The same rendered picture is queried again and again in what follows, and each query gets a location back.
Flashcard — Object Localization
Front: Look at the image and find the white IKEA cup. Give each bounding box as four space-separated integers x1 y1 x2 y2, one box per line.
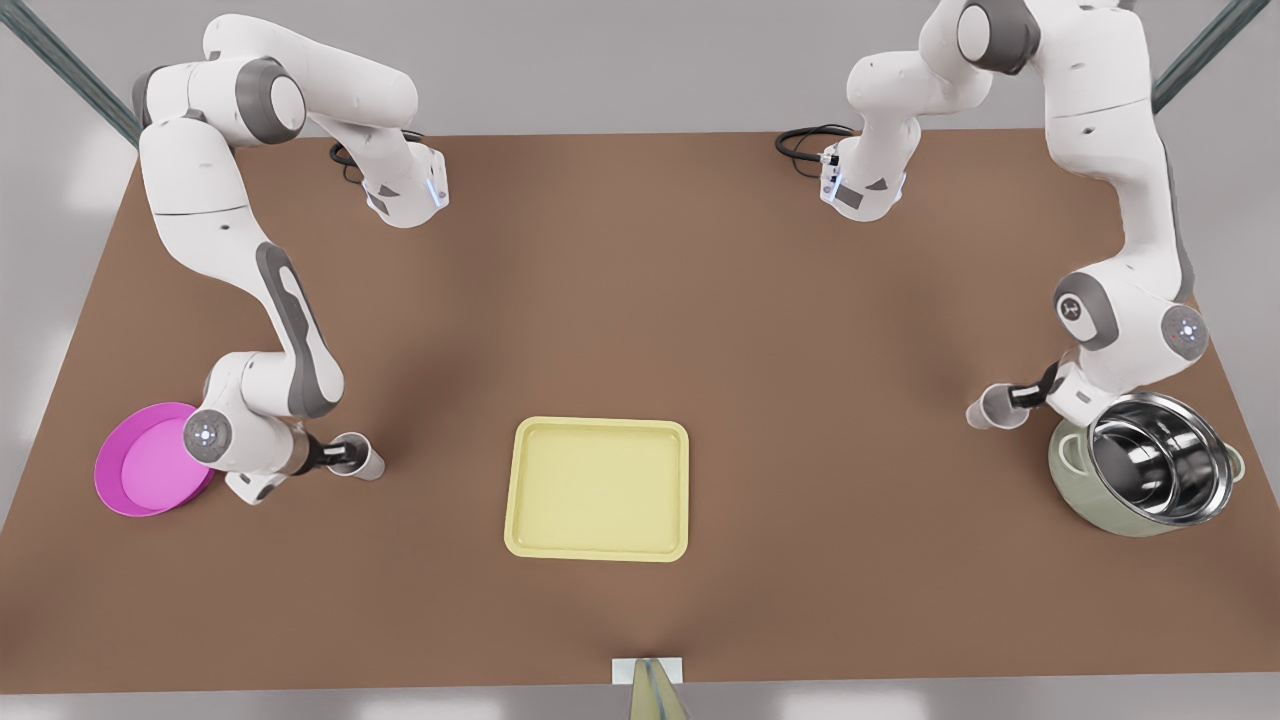
965 383 1032 432
328 431 386 482

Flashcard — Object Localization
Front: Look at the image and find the pink round plate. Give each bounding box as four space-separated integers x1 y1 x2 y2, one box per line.
94 402 217 518

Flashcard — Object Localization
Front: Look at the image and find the yellow rectangular tray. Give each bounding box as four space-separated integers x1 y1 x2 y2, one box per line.
503 416 692 563

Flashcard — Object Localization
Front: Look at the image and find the black cable loop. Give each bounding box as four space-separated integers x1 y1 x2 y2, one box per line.
774 124 863 182
329 129 428 187

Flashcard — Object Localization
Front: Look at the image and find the steel pot with green outside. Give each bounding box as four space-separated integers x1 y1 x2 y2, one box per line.
1047 391 1248 539

